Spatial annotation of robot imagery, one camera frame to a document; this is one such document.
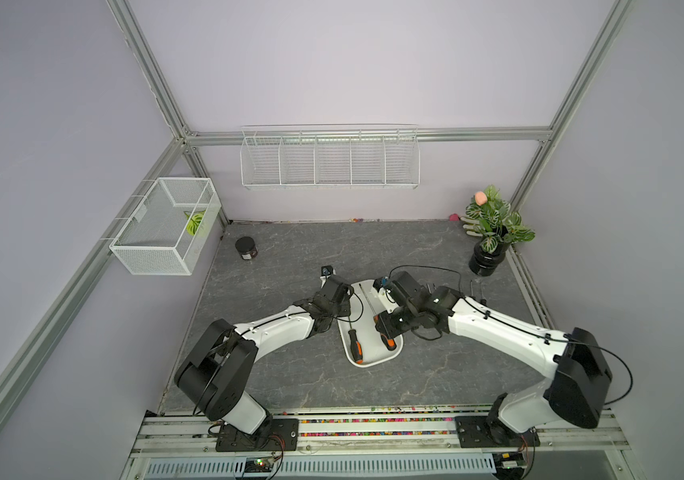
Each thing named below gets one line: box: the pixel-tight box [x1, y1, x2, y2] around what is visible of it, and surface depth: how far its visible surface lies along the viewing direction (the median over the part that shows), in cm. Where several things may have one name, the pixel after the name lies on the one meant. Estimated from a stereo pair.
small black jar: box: [235, 236, 258, 260], surface depth 111 cm
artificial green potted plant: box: [465, 185, 536, 277], surface depth 91 cm
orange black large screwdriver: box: [348, 329, 363, 364], surface depth 87 cm
